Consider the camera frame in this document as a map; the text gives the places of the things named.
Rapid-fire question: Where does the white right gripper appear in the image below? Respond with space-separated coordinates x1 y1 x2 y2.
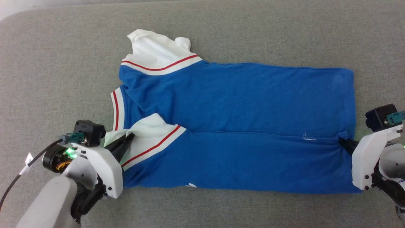
338 125 404 191

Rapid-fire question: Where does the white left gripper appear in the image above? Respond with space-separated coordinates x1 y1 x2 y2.
72 133 135 200

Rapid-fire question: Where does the blue basketball jersey white trim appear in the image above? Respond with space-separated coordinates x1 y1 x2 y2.
104 29 363 194

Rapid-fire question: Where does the grey-green fabric sofa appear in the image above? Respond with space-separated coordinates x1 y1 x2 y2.
0 0 405 228

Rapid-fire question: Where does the left black cable teal plug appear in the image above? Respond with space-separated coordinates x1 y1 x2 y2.
0 132 86 210

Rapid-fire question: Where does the black cable teal plug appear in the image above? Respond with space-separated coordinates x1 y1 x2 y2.
0 132 86 210
386 110 405 126

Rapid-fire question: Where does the right black cable teal plug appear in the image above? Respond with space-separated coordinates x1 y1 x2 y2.
386 110 405 126

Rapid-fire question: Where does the white cable label tag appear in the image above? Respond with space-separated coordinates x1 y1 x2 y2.
19 153 34 175

